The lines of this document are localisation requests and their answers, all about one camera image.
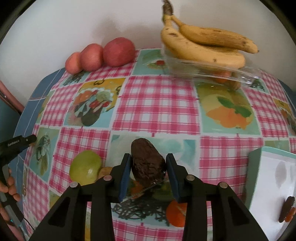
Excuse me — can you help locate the orange tangerine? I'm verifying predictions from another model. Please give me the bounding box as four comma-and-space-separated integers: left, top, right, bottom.
166, 200, 187, 227

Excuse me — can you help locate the green apple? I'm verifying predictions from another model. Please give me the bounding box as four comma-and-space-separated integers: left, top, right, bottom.
69, 150, 102, 186

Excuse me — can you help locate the brown kiwi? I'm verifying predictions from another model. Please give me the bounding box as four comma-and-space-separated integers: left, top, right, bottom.
97, 167, 112, 179

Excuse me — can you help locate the dark brown avocado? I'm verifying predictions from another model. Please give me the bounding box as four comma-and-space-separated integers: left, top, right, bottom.
131, 138, 167, 187

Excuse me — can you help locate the person left hand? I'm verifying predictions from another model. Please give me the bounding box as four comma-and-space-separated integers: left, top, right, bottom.
1, 168, 21, 222

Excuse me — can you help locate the small tangerine on tray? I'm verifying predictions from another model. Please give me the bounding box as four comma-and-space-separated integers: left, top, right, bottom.
285, 207, 296, 222

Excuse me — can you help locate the dark avocado on tray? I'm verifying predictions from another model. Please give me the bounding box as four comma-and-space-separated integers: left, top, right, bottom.
278, 196, 295, 223

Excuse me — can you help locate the white tray teal rim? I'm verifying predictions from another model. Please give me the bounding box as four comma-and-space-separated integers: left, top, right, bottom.
245, 146, 295, 240

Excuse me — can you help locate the checkered fruit print tablecloth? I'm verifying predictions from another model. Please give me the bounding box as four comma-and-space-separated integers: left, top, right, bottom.
15, 49, 295, 237

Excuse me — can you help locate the small red apple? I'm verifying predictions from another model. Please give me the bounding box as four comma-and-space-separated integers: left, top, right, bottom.
65, 52, 82, 75

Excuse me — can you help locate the middle red apple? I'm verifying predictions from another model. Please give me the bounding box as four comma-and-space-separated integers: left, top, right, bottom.
80, 43, 104, 72

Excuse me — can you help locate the clear plastic container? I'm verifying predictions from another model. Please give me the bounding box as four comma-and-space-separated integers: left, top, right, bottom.
161, 46, 261, 90

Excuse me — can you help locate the large red apple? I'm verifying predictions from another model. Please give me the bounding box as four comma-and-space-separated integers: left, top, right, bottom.
103, 37, 136, 67

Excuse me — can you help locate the lower yellow banana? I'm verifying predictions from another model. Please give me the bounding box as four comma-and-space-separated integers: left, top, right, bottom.
161, 14, 246, 69

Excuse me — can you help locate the yellow banana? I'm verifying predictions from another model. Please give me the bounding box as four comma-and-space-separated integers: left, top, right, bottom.
161, 14, 246, 69
171, 15, 258, 54

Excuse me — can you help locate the upper yellow banana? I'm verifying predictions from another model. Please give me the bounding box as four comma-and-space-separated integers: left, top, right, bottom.
171, 15, 258, 54

